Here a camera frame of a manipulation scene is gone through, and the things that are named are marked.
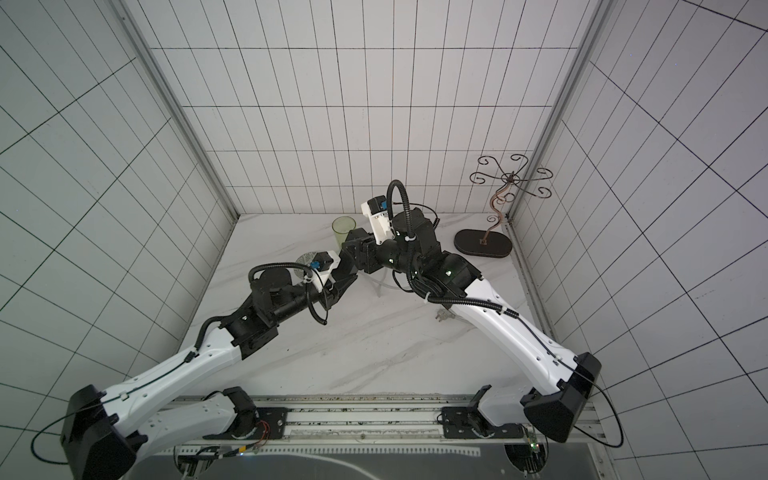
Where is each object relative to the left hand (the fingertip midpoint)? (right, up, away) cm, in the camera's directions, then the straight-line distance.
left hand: (345, 272), depth 72 cm
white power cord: (+28, -15, +18) cm, 36 cm away
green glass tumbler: (-7, +13, +38) cm, 41 cm away
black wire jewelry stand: (+49, +6, +35) cm, 60 cm away
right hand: (+3, +9, -7) cm, 12 cm away
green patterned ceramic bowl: (-19, +1, +29) cm, 35 cm away
